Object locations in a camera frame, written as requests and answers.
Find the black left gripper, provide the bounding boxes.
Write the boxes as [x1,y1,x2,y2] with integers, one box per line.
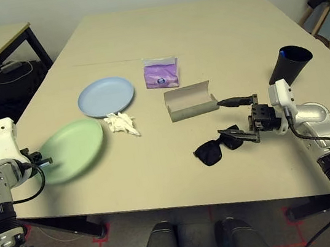
[18,144,54,172]

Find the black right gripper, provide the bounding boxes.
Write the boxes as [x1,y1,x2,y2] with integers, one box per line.
[213,90,283,149]

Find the light green plate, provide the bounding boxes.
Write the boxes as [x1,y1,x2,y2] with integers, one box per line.
[33,116,111,187]

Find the black sunglasses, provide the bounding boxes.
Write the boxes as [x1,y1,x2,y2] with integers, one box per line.
[190,123,248,169]

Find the grey glasses case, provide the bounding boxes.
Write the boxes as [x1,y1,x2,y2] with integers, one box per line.
[162,79,221,124]

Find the white tissue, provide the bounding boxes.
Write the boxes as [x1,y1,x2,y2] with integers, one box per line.
[103,108,142,142]

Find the black cup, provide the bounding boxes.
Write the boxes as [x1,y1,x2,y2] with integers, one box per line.
[263,42,317,90]

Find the light blue plate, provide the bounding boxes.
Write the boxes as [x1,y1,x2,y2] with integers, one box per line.
[74,74,138,122]

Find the purple tissue pack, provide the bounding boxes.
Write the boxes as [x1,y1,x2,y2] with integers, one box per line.
[141,53,183,92]

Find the grey power adapter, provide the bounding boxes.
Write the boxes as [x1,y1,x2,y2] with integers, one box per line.
[0,60,23,74]

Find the grey right robot leg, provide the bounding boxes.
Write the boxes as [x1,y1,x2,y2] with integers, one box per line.
[213,212,273,247]

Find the wooden stool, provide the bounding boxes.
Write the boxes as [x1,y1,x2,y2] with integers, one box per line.
[295,1,330,54]

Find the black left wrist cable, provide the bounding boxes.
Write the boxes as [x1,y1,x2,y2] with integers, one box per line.
[0,125,49,207]

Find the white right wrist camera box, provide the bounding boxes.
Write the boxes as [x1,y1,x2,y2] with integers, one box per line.
[266,77,299,114]

